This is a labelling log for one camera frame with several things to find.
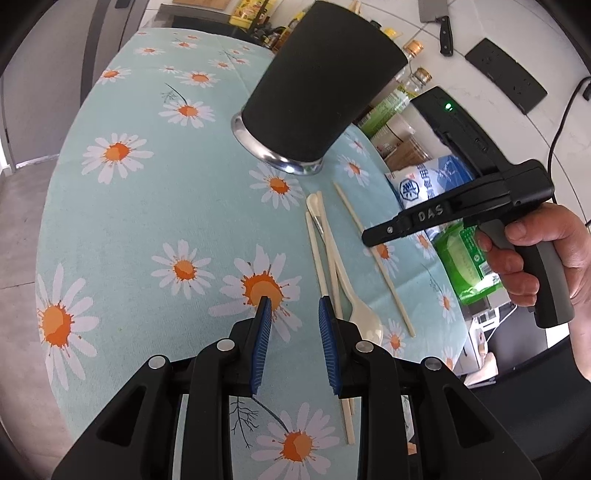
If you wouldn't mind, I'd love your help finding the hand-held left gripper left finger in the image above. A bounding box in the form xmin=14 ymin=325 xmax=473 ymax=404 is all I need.
xmin=51 ymin=295 xmax=274 ymax=480

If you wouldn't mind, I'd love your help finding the plastic spice jar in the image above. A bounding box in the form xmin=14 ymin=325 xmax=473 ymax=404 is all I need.
xmin=372 ymin=114 xmax=416 ymax=158
xmin=388 ymin=136 xmax=435 ymax=171

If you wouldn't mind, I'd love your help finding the white and blue salt bag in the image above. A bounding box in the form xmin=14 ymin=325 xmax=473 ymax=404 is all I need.
xmin=385 ymin=154 xmax=476 ymax=215

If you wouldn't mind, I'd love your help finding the kitchen knife black handle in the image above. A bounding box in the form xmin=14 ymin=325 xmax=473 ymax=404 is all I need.
xmin=418 ymin=0 xmax=453 ymax=57

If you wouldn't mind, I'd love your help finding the yellow packet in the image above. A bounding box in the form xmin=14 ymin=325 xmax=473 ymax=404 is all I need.
xmin=231 ymin=0 xmax=273 ymax=24

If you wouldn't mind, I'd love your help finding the black sink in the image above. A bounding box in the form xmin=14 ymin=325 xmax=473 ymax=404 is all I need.
xmin=161 ymin=14 xmax=259 ymax=43

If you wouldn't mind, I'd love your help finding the black wall outlet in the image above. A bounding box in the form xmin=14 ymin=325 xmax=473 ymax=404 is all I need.
xmin=464 ymin=38 xmax=549 ymax=116

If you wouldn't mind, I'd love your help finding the clear oil bottle gold cap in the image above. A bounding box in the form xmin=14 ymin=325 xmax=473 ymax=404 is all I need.
xmin=358 ymin=67 xmax=432 ymax=137

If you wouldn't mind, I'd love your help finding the person's right forearm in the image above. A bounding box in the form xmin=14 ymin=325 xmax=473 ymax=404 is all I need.
xmin=569 ymin=298 xmax=591 ymax=384

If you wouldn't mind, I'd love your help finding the cream plastic spoon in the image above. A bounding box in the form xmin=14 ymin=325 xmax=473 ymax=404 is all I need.
xmin=306 ymin=193 xmax=385 ymax=344

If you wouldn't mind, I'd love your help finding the green sugar bag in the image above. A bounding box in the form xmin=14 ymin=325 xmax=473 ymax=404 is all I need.
xmin=431 ymin=219 xmax=506 ymax=305

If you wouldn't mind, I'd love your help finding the black cylindrical utensil holder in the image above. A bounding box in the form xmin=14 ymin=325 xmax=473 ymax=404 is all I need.
xmin=231 ymin=0 xmax=409 ymax=176

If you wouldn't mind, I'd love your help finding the light blue daisy tablecloth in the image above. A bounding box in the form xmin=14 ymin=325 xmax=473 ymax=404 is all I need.
xmin=34 ymin=28 xmax=472 ymax=480

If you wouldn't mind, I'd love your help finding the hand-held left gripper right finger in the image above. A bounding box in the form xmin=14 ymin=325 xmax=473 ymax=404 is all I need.
xmin=318 ymin=295 xmax=543 ymax=480

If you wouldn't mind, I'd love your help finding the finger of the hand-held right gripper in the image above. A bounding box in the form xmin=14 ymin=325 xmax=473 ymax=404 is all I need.
xmin=361 ymin=196 xmax=467 ymax=247

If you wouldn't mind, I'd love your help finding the black cable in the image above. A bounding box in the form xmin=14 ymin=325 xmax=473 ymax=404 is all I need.
xmin=547 ymin=76 xmax=591 ymax=204

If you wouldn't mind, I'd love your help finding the grey door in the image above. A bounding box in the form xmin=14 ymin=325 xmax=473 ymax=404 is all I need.
xmin=78 ymin=0 xmax=169 ymax=109

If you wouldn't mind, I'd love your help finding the person's right hand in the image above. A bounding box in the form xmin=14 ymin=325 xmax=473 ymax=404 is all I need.
xmin=475 ymin=203 xmax=591 ymax=319

